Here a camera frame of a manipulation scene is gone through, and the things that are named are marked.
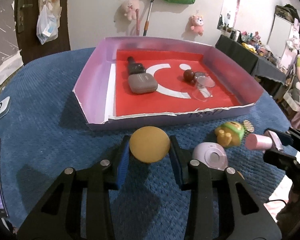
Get white panel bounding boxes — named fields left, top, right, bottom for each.
left=271, top=5, right=300, bottom=60

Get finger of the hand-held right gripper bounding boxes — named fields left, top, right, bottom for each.
left=263, top=146, right=300, bottom=173
left=264, top=128, right=300, bottom=153

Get pink round gadget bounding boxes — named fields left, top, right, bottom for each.
left=191, top=142, right=229, bottom=172

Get brown grey earbud case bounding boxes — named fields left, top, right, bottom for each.
left=127, top=73, right=158, bottom=95

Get red paper liner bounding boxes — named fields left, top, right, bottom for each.
left=114, top=49, right=242, bottom=117

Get green yellow frog toy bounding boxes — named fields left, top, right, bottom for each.
left=214, top=121, right=245, bottom=147

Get purple cardboard box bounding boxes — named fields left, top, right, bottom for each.
left=72, top=36, right=263, bottom=131

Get orange round lid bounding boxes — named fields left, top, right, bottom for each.
left=129, top=127, right=171, bottom=163

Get pink fox plush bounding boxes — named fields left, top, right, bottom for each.
left=189, top=12, right=205, bottom=37

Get black nail polish bottle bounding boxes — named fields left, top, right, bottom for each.
left=127, top=56, right=147, bottom=75

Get blue knitted blanket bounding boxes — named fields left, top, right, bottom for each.
left=0, top=47, right=299, bottom=240

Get clear plastic bag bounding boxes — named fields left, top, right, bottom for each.
left=36, top=5, right=59, bottom=45

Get gold studded jar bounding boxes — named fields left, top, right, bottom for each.
left=241, top=120, right=254, bottom=138

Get pink square bottle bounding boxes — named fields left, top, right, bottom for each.
left=245, top=129, right=282, bottom=152

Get white card device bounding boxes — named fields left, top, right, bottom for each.
left=0, top=96, right=11, bottom=125

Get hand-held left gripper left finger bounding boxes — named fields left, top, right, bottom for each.
left=16, top=135, right=130, bottom=240

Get white plastic sheet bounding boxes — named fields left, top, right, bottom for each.
left=0, top=49, right=24, bottom=103

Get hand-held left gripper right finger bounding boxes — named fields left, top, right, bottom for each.
left=169, top=135, right=283, bottom=240

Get brass door handle plate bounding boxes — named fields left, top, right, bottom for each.
left=17, top=0, right=33, bottom=33

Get wall mirror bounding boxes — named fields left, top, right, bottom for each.
left=216, top=0, right=243, bottom=32

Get assorted small figurines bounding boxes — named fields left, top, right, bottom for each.
left=219, top=25, right=283, bottom=65

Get pink plush toy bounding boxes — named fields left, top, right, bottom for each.
left=120, top=0, right=140, bottom=21

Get dark cloth covered table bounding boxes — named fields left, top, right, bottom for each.
left=215, top=34, right=287, bottom=85

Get clear glass cup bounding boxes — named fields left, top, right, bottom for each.
left=181, top=76, right=215, bottom=102

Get mop handle with orange grip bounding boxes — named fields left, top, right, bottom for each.
left=142, top=0, right=157, bottom=37

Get dark brown door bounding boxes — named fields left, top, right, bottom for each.
left=15, top=0, right=72, bottom=64

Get glitter bottle with red cap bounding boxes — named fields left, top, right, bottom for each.
left=183, top=69, right=208, bottom=84

